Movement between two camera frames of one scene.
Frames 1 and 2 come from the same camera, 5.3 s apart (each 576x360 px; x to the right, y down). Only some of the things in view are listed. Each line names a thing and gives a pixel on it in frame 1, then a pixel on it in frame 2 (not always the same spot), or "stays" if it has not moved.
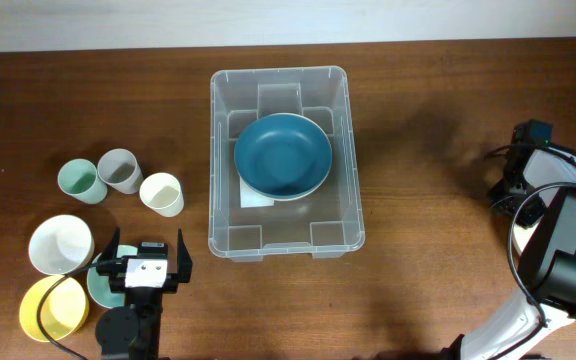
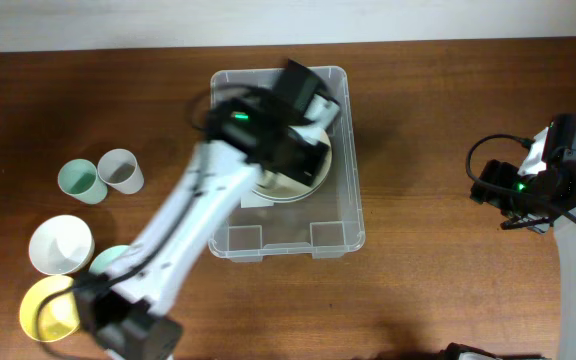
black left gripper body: x=114 y=271 → x=298 y=158
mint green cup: x=78 y=177 stays
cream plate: x=520 y=237 → x=276 y=188
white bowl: x=61 y=244 stays
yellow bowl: x=64 y=311 stays
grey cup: x=119 y=169 stays
